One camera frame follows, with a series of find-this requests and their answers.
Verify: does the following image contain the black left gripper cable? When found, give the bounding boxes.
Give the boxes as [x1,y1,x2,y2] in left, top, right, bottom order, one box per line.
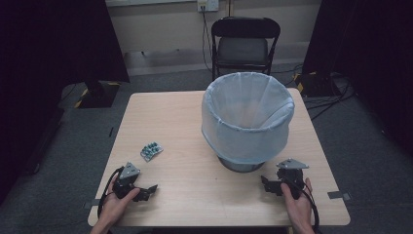
[96,166,127,219]

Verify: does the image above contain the black folding chair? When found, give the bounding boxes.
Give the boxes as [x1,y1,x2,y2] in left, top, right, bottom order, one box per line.
[210,16,282,82]

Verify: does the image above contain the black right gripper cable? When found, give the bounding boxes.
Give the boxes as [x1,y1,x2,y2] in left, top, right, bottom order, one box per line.
[285,176,321,234]

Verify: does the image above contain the black floor cables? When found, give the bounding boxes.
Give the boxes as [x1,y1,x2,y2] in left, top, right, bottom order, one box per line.
[271,63,357,122]

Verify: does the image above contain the grey tape strip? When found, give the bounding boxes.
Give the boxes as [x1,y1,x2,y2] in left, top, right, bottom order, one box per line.
[82,198,101,211]
[326,190,353,201]

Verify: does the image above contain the white lined trash bin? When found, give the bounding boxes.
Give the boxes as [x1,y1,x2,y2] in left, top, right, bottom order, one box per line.
[201,71,296,166]

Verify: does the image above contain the person's left hand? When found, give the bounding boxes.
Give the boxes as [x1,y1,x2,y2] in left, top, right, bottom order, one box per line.
[96,176,141,229]

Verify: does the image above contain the black power cable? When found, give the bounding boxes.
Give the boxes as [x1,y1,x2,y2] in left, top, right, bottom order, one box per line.
[201,5,214,75]

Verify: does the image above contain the black stand base striped tape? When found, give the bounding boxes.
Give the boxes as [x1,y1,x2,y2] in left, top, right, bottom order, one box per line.
[293,71,343,98]
[73,80,122,110]

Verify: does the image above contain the white wall socket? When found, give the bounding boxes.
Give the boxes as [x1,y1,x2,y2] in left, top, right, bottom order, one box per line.
[197,0,220,14]

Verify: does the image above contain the silver blister pack of pills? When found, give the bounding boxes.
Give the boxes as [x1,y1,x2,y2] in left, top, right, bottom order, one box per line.
[139,140,165,163]

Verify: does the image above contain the grey trash bin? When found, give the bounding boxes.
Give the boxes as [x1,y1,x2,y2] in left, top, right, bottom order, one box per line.
[216,155,267,174]

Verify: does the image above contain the person's right hand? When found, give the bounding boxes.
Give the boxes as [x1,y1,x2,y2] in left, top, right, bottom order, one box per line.
[280,176,315,228]

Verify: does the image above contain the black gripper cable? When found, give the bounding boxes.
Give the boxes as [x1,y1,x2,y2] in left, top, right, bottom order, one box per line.
[96,166,127,219]
[285,176,321,234]

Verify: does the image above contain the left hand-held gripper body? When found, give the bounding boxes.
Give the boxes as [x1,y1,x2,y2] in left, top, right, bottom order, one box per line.
[111,161,144,200]

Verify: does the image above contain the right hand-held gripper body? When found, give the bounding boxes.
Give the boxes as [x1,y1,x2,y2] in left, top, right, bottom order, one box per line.
[276,157,310,200]

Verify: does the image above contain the black curtain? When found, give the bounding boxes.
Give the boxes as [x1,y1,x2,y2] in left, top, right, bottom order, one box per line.
[0,0,131,204]
[301,0,413,159]

